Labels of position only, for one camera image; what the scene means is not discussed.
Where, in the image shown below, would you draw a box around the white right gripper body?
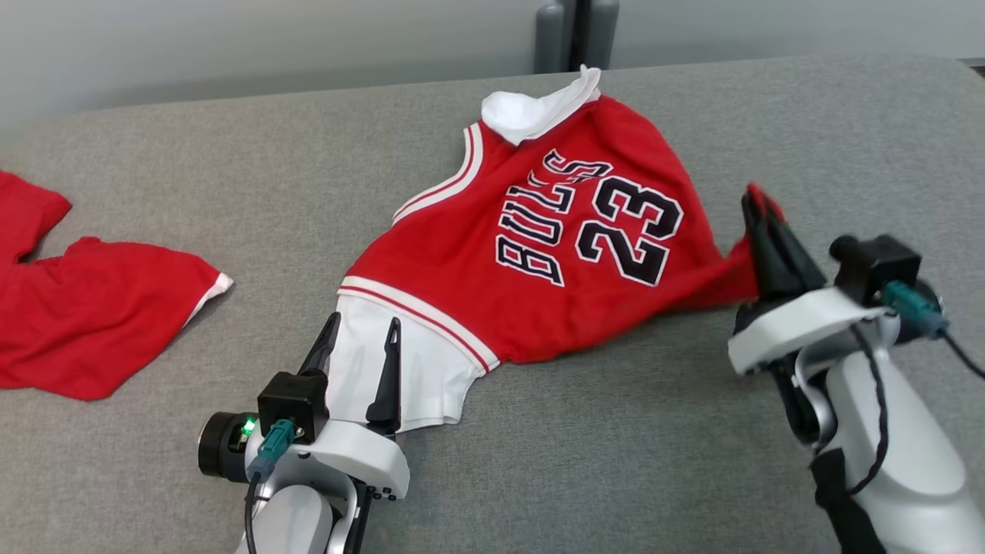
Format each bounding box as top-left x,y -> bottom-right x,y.
727,285 -> 900,378

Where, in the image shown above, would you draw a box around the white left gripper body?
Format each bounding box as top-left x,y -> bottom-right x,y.
198,412 -> 410,501

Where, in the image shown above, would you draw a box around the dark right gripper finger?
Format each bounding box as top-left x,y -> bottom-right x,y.
766,209 -> 828,299
741,192 -> 782,302

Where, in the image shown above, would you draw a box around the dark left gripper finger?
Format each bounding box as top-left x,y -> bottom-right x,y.
366,317 -> 402,437
299,312 -> 342,378

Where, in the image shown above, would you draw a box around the red Bulls 23 jersey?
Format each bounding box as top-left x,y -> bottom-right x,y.
327,65 -> 786,433

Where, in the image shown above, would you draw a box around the red shorts white trim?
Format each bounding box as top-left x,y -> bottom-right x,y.
0,171 -> 234,401

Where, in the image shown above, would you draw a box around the grey fabric sofa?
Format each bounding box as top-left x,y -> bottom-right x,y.
0,54 -> 985,554

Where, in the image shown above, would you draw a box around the left camera cable teal plug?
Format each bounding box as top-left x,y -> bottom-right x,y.
243,419 -> 297,554

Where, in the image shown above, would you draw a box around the camera cable teal plug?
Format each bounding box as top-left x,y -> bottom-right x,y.
243,419 -> 297,554
883,281 -> 985,382

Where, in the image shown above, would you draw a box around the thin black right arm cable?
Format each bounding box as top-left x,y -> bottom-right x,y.
845,323 -> 892,495

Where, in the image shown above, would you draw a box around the right camera cable teal plug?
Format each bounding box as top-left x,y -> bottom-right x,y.
883,281 -> 985,382

